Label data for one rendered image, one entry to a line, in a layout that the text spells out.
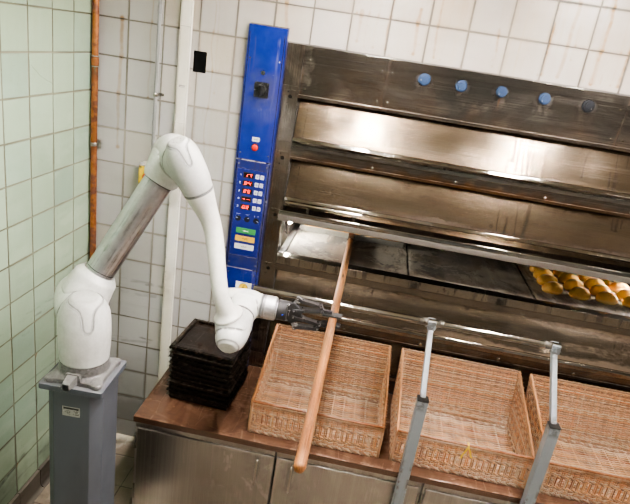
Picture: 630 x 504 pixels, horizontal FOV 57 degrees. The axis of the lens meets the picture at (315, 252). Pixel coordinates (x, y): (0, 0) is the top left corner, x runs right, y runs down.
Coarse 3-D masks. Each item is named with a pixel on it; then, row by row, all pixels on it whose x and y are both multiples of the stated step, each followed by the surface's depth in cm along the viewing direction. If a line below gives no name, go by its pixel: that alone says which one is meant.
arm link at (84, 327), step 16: (64, 304) 180; (80, 304) 178; (96, 304) 180; (64, 320) 178; (80, 320) 177; (96, 320) 180; (64, 336) 179; (80, 336) 178; (96, 336) 180; (64, 352) 181; (80, 352) 180; (96, 352) 182; (80, 368) 182
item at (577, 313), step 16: (288, 256) 267; (304, 256) 270; (336, 272) 265; (352, 272) 264; (368, 272) 263; (384, 272) 266; (416, 288) 262; (432, 288) 261; (448, 288) 260; (464, 288) 262; (496, 304) 260; (512, 304) 259; (528, 304) 258; (544, 304) 258; (560, 304) 261; (592, 320) 256; (608, 320) 255; (624, 320) 254
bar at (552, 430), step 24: (264, 288) 232; (360, 312) 229; (384, 312) 228; (432, 336) 226; (504, 336) 224; (552, 360) 222; (552, 384) 218; (552, 408) 214; (408, 432) 221; (552, 432) 209; (408, 456) 221; (408, 480) 225; (528, 480) 221
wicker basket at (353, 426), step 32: (288, 352) 275; (320, 352) 273; (352, 352) 272; (384, 352) 270; (288, 384) 275; (384, 384) 260; (256, 416) 237; (288, 416) 235; (320, 416) 233; (352, 416) 259; (384, 416) 235; (352, 448) 238
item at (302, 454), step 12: (348, 240) 292; (348, 252) 275; (336, 288) 235; (336, 300) 223; (336, 312) 214; (324, 336) 197; (324, 348) 187; (324, 360) 180; (324, 372) 175; (312, 396) 162; (312, 408) 156; (312, 420) 152; (312, 432) 148; (300, 444) 142; (300, 456) 138; (300, 468) 136
